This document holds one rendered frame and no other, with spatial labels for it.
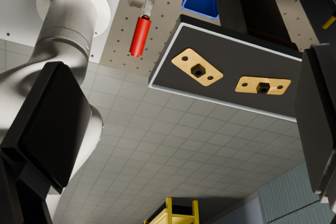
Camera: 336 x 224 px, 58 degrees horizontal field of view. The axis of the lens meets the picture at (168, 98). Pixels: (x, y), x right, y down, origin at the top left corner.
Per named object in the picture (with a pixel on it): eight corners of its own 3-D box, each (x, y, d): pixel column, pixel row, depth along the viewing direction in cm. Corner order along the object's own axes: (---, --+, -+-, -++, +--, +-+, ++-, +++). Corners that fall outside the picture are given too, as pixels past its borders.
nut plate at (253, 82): (291, 78, 49) (293, 84, 48) (281, 93, 52) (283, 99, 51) (240, 74, 48) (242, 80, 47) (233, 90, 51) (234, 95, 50)
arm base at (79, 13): (107, 42, 90) (100, 89, 78) (39, 30, 86) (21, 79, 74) (114, -16, 75) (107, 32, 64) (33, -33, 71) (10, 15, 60)
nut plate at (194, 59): (224, 74, 48) (225, 80, 47) (205, 85, 50) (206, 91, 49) (189, 46, 43) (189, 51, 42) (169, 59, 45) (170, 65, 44)
